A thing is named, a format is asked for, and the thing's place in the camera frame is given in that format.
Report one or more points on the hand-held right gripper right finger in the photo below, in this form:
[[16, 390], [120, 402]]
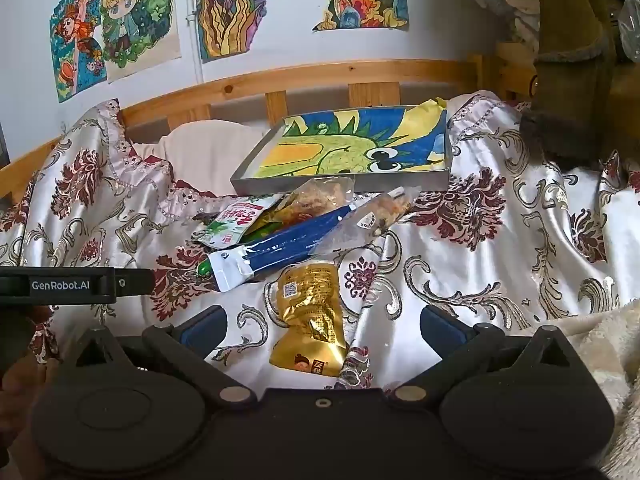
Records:
[[442, 332]]

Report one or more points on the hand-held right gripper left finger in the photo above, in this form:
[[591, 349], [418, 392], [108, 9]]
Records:
[[200, 332]]

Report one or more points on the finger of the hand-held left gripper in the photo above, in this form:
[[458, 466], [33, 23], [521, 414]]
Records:
[[132, 281]]

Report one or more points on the gold snack packet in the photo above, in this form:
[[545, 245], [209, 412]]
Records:
[[310, 310]]

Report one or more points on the silver seaweed snack packet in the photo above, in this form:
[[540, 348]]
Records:
[[230, 220]]

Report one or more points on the blue and white snack packet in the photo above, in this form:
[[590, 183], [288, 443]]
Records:
[[290, 242]]

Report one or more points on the clear packet of mixed snacks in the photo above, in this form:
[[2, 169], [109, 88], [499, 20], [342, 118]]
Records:
[[385, 210]]

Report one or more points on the grey tray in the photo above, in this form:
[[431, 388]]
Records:
[[350, 183]]

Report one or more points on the clear packet of crispy snacks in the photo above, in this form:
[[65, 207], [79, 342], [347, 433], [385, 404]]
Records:
[[320, 195]]

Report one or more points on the person's left hand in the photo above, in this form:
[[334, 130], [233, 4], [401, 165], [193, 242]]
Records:
[[20, 400]]

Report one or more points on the floral satin blanket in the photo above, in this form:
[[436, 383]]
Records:
[[500, 270]]

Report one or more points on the pale pink pillow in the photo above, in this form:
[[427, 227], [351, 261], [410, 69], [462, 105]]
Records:
[[200, 155]]

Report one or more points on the beige fleece blanket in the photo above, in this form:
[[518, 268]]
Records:
[[615, 350]]

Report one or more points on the olive green coat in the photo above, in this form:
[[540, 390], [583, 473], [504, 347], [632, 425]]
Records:
[[570, 60]]

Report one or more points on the clear plastic bag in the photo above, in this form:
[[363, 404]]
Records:
[[631, 30]]

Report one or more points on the red-haired cartoon figure wall poster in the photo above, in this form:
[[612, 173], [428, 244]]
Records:
[[75, 45]]

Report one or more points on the blond cartoon figure wall poster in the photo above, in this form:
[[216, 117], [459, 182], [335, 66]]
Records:
[[135, 10]]

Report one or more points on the flame pattern wall poster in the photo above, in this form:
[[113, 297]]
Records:
[[235, 10]]

